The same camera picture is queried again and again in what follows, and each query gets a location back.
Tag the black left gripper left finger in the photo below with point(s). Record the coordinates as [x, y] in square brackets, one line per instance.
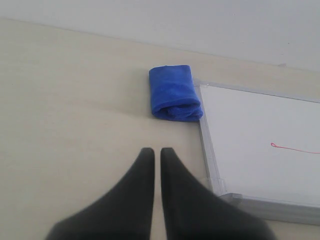
[123, 213]

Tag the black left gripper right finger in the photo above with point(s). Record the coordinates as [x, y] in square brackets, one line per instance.
[192, 212]

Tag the blue microfiber cloth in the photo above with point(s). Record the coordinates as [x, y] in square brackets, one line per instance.
[172, 94]

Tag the white board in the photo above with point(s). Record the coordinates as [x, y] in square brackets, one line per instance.
[262, 151]

